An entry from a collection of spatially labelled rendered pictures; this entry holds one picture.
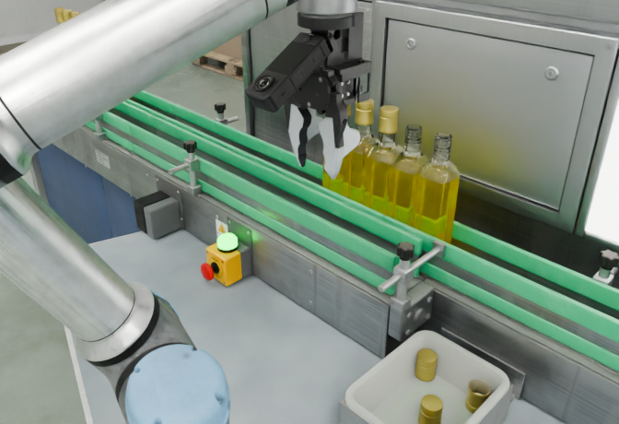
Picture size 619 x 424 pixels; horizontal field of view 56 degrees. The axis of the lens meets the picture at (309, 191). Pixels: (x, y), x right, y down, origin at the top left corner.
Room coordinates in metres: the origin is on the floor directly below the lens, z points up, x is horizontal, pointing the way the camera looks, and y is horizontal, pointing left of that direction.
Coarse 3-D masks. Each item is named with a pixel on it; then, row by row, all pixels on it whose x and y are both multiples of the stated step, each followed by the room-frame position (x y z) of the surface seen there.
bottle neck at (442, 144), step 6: (438, 138) 0.91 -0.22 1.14; (444, 138) 0.91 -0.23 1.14; (450, 138) 0.91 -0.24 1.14; (438, 144) 0.91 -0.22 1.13; (444, 144) 0.91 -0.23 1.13; (450, 144) 0.92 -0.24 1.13; (438, 150) 0.91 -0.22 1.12; (444, 150) 0.91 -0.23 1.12; (438, 156) 0.91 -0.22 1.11; (444, 156) 0.91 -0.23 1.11; (438, 162) 0.91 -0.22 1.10; (444, 162) 0.91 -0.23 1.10
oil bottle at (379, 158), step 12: (396, 144) 1.01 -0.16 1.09; (372, 156) 0.99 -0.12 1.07; (384, 156) 0.98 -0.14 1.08; (372, 168) 0.99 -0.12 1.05; (384, 168) 0.97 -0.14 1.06; (372, 180) 0.99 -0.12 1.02; (384, 180) 0.97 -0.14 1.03; (372, 192) 0.99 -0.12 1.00; (384, 192) 0.97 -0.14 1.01; (372, 204) 0.99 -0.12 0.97; (384, 204) 0.97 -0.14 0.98
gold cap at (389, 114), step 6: (384, 108) 1.00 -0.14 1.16; (390, 108) 1.00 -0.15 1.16; (396, 108) 1.00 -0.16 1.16; (384, 114) 0.99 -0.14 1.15; (390, 114) 0.99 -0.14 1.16; (396, 114) 0.99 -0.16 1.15; (384, 120) 0.99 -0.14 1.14; (390, 120) 0.99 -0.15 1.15; (396, 120) 0.99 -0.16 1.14; (384, 126) 0.99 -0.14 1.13; (390, 126) 0.99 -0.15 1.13; (396, 126) 0.99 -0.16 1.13; (384, 132) 0.99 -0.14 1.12; (390, 132) 0.99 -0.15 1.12; (396, 132) 0.99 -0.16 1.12
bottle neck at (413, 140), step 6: (408, 126) 0.97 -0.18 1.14; (414, 126) 0.97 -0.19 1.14; (420, 126) 0.96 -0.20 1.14; (408, 132) 0.95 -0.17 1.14; (414, 132) 0.95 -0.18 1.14; (420, 132) 0.95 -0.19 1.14; (408, 138) 0.95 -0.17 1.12; (414, 138) 0.95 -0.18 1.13; (420, 138) 0.95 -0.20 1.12; (408, 144) 0.95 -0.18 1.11; (414, 144) 0.95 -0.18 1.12; (420, 144) 0.96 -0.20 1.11; (408, 150) 0.95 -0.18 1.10; (414, 150) 0.95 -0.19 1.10
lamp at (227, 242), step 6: (222, 234) 1.07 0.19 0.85; (228, 234) 1.07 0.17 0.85; (222, 240) 1.05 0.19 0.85; (228, 240) 1.05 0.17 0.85; (234, 240) 1.05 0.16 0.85; (222, 246) 1.04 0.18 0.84; (228, 246) 1.04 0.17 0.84; (234, 246) 1.05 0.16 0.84; (222, 252) 1.04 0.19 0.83; (228, 252) 1.04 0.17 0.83
